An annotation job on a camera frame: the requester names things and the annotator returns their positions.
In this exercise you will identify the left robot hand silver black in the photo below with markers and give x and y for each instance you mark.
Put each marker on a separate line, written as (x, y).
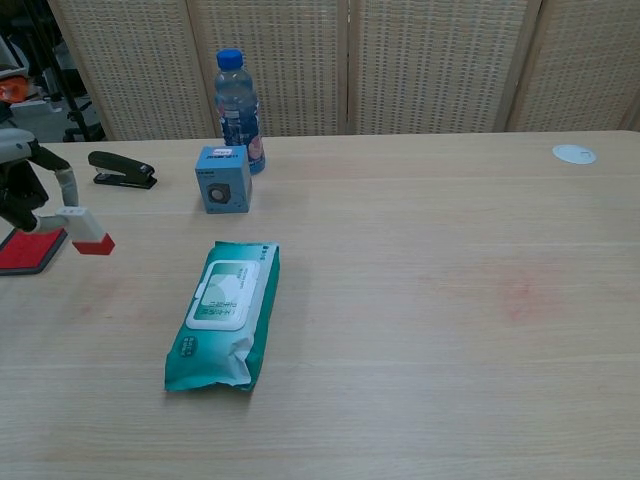
(20, 190)

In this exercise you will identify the red ink pad black case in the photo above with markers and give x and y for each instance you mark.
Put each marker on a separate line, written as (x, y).
(25, 252)

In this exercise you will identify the orange object in background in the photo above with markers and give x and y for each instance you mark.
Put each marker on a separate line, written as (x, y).
(12, 91)

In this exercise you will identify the black stapler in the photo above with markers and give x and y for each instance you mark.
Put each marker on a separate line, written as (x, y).
(122, 172)

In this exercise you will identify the black tripod stand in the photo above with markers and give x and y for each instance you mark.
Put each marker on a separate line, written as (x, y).
(65, 85)

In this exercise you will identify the small blue cardboard box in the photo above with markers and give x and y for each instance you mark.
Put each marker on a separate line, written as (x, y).
(222, 182)

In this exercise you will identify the water bottle with blue cap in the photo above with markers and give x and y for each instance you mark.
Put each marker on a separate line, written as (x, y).
(237, 110)

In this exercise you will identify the green wet wipes pack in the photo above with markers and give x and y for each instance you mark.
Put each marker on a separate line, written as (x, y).
(225, 310)

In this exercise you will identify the wooden woven folding screen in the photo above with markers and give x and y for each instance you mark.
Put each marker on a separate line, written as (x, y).
(400, 65)

